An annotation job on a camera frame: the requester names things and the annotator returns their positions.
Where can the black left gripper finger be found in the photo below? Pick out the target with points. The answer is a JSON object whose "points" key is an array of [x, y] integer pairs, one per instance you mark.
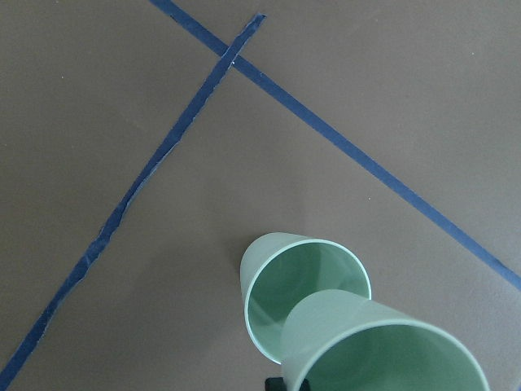
{"points": [[275, 384]]}

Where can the light green cup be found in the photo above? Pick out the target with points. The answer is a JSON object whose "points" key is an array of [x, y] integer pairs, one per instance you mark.
{"points": [[278, 270], [337, 340]]}

